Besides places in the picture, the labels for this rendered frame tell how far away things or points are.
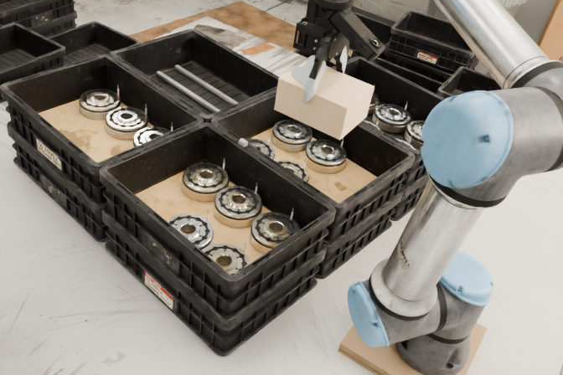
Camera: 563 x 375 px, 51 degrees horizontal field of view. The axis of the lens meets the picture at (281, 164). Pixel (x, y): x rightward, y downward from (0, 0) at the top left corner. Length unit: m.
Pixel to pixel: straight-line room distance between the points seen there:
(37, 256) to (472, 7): 1.01
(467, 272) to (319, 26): 0.54
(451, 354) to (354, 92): 0.54
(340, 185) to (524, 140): 0.73
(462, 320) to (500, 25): 0.52
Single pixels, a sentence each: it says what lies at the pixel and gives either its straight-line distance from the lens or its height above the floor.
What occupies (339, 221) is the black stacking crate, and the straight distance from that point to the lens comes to 1.27.
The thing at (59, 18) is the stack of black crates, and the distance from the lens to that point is 2.94.
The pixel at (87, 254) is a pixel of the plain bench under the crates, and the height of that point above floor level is 0.70.
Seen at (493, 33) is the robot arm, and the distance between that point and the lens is 0.95.
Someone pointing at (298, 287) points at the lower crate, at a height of 0.74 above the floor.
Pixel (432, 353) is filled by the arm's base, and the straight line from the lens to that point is 1.22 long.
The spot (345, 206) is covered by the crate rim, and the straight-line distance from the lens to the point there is 1.22.
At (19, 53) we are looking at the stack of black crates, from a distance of 2.64.
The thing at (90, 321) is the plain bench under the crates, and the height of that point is 0.70.
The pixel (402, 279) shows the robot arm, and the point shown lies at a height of 1.02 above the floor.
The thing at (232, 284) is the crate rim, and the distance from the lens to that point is 1.04.
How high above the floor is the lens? 1.70
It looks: 37 degrees down
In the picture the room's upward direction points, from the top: 9 degrees clockwise
